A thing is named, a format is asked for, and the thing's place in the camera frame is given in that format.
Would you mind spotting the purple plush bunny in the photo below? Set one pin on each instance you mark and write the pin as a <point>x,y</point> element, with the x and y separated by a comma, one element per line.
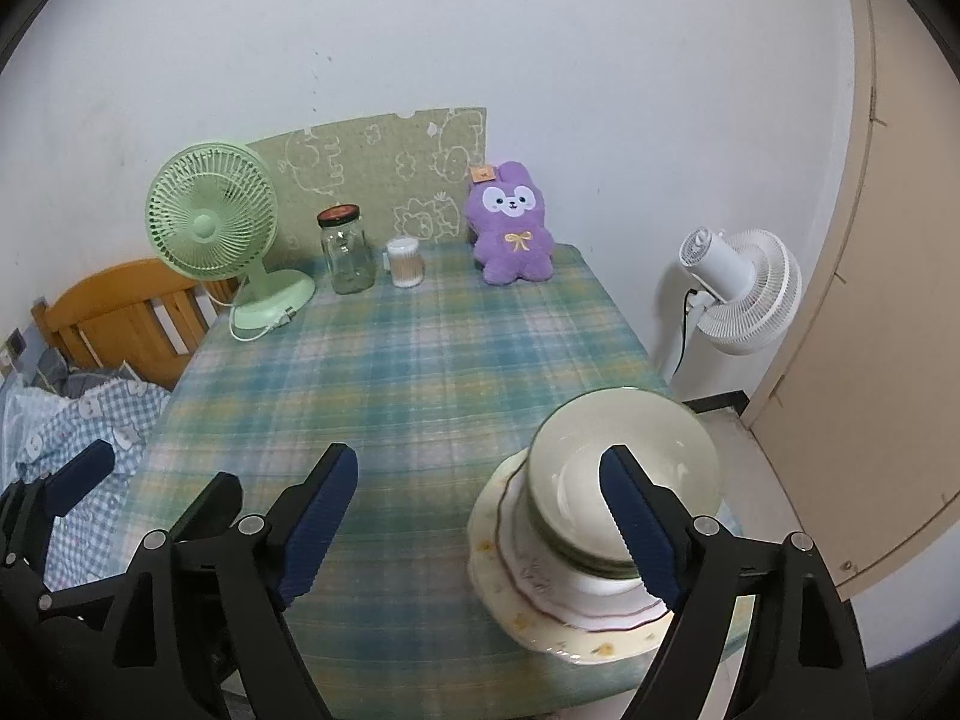
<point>514,255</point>

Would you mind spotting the white standing fan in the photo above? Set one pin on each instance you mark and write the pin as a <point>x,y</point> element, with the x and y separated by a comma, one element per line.
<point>720,262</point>

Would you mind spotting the grey-blue cloth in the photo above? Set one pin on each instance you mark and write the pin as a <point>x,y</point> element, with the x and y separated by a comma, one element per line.
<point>82,376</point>

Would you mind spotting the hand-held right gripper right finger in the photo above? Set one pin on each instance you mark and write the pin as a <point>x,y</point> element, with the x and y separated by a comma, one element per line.
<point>645,532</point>

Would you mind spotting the green printed mat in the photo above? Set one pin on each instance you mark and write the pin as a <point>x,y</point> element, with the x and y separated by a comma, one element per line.
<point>360,157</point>

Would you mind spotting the wooden chair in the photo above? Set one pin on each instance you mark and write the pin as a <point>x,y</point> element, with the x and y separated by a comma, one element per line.
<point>112,307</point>

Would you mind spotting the cotton swab container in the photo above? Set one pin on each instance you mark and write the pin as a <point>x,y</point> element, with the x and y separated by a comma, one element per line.
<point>406,266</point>

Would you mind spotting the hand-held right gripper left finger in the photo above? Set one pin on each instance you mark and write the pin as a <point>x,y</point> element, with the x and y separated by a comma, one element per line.
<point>319,532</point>

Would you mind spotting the glass jar with dark lid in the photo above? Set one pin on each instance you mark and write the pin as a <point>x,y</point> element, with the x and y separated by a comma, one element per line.
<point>349,262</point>

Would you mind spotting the white plate with red flowers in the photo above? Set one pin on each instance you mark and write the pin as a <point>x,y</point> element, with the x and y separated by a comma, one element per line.
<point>540,577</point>

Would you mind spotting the wall socket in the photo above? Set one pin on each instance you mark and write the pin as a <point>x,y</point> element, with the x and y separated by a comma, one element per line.
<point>13,351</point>

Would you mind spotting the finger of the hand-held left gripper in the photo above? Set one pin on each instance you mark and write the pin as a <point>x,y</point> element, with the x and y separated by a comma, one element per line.
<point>221,499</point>
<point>79,469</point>

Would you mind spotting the blue checked printed blanket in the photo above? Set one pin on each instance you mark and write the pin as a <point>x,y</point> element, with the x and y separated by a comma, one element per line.
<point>82,420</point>

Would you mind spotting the plaid tablecloth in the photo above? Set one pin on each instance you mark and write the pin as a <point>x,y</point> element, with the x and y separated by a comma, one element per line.
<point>420,390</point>

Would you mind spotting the beige door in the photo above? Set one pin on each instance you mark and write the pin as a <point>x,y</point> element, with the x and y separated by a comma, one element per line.
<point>885,315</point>

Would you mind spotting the green desk fan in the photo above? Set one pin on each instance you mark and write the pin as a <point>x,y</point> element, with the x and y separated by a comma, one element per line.
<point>202,225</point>

